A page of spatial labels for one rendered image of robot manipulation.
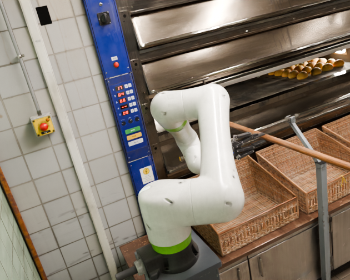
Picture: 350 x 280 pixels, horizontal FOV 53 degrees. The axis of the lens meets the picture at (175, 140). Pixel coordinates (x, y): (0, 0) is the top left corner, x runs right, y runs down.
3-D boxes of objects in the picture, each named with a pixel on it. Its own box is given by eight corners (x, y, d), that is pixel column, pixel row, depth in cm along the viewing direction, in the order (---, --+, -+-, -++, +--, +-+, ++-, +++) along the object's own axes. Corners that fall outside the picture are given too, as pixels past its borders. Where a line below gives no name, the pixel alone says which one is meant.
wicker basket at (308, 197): (257, 185, 252) (253, 151, 242) (316, 159, 270) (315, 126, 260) (308, 216, 209) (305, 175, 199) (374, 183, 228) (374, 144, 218)
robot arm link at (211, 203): (245, 204, 87) (226, 73, 123) (181, 210, 89) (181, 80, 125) (249, 229, 96) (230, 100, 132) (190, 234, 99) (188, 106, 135)
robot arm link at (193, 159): (190, 180, 165) (196, 173, 155) (179, 158, 169) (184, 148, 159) (216, 170, 170) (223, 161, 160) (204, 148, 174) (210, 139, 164)
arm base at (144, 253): (125, 300, 94) (119, 284, 92) (111, 268, 107) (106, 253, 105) (208, 259, 102) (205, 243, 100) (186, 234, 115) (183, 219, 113)
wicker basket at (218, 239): (183, 218, 233) (175, 182, 223) (251, 187, 251) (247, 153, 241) (221, 258, 190) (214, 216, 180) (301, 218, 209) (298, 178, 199)
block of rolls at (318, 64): (253, 73, 317) (253, 66, 315) (295, 60, 332) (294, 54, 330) (301, 80, 263) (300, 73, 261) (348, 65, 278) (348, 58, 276)
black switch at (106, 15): (99, 25, 179) (94, 3, 175) (111, 23, 181) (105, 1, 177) (101, 25, 176) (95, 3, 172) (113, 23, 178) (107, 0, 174)
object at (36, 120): (36, 134, 184) (29, 116, 180) (55, 129, 187) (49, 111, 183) (36, 138, 177) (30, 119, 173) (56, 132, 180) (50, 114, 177)
